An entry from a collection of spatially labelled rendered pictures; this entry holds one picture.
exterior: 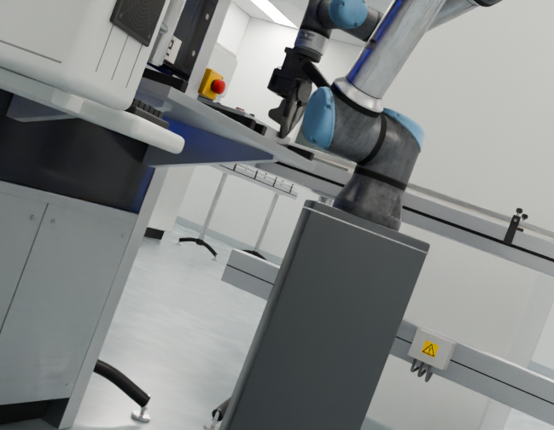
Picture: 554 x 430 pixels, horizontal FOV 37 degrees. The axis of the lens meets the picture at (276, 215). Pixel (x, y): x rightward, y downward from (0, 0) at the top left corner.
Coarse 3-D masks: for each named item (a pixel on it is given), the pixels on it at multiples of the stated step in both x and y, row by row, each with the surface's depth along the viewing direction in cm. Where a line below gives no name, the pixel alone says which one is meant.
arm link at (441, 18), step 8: (448, 0) 170; (456, 0) 169; (464, 0) 168; (472, 0) 165; (480, 0) 164; (488, 0) 163; (496, 0) 163; (448, 8) 172; (456, 8) 170; (464, 8) 170; (472, 8) 169; (440, 16) 175; (448, 16) 174; (456, 16) 174; (376, 24) 188; (432, 24) 178; (440, 24) 178
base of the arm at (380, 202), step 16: (352, 176) 177; (368, 176) 173; (384, 176) 172; (352, 192) 174; (368, 192) 172; (384, 192) 172; (400, 192) 174; (352, 208) 171; (368, 208) 170; (384, 208) 171; (400, 208) 175; (384, 224) 171; (400, 224) 176
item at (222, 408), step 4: (228, 400) 272; (220, 404) 270; (224, 404) 269; (216, 408) 268; (220, 408) 267; (224, 408) 268; (212, 412) 268; (216, 412) 266; (220, 412) 266; (224, 412) 267; (216, 416) 266; (220, 416) 266; (212, 420) 266; (216, 420) 266; (220, 420) 267; (204, 424) 268; (208, 424) 268; (212, 424) 266; (204, 428) 265; (208, 428) 264; (212, 428) 265; (216, 428) 267
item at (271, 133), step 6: (204, 102) 183; (210, 102) 183; (222, 108) 181; (228, 108) 181; (240, 114) 179; (246, 114) 179; (258, 120) 185; (270, 126) 191; (270, 132) 192; (276, 132) 194; (270, 138) 193; (276, 138) 195; (288, 138) 201; (282, 144) 199; (288, 144) 202
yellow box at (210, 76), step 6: (210, 72) 224; (216, 72) 226; (204, 78) 224; (210, 78) 224; (216, 78) 227; (222, 78) 229; (204, 84) 224; (210, 84) 225; (198, 90) 225; (204, 90) 224; (210, 90) 226; (204, 96) 230; (210, 96) 227; (216, 96) 230
